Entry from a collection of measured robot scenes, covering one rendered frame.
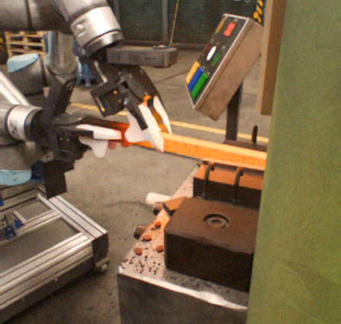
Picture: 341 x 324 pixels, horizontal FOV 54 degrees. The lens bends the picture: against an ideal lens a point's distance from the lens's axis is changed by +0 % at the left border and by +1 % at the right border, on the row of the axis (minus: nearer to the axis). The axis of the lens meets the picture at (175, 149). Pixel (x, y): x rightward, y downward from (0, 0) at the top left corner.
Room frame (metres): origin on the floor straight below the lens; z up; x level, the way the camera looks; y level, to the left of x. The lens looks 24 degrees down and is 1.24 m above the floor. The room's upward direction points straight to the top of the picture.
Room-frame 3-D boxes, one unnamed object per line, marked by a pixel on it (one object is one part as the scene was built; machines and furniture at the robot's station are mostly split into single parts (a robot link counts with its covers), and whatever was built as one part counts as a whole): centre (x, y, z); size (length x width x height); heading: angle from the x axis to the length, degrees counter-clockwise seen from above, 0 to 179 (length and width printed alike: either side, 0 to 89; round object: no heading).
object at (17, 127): (0.67, 0.31, 1.00); 0.08 x 0.05 x 0.08; 158
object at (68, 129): (0.60, 0.19, 1.02); 0.09 x 0.05 x 0.02; 65
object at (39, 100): (1.32, 0.59, 0.87); 0.15 x 0.15 x 0.10
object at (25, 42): (7.50, 2.89, 0.37); 1.26 x 0.88 x 0.74; 61
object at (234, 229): (0.36, -0.05, 0.95); 0.12 x 0.08 x 0.06; 68
